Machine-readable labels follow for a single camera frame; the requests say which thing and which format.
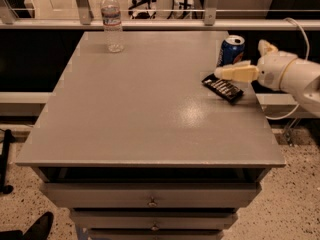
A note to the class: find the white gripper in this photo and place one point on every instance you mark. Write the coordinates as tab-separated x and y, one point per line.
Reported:
272	71

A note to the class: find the blue pepsi can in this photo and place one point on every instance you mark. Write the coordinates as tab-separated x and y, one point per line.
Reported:
231	51

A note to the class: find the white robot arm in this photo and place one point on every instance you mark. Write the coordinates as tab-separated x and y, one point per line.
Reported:
301	79

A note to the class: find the black rxbar chocolate wrapper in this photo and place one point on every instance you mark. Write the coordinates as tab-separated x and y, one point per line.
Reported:
220	89

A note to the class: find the black office chair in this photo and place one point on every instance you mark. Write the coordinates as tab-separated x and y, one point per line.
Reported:
141	9

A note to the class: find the grey drawer cabinet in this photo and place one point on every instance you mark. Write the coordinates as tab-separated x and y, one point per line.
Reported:
143	116

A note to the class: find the clear plastic water bottle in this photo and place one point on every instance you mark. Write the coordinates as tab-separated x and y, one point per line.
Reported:
112	24

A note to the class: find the metal railing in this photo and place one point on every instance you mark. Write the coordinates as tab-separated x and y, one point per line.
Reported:
170	15

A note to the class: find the top grey drawer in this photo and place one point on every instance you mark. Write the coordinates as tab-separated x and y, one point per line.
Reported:
151	195

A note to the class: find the grey drawer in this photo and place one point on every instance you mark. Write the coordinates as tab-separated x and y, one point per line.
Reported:
154	235
153	219
151	195

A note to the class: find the middle grey drawer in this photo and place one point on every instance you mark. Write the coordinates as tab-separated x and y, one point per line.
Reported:
153	219

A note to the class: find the bottom grey drawer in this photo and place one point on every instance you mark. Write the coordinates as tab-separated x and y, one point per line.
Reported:
154	235

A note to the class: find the black shoe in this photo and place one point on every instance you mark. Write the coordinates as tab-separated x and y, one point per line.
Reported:
40	229

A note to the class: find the black stand base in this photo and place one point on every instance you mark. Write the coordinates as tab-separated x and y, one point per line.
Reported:
4	155

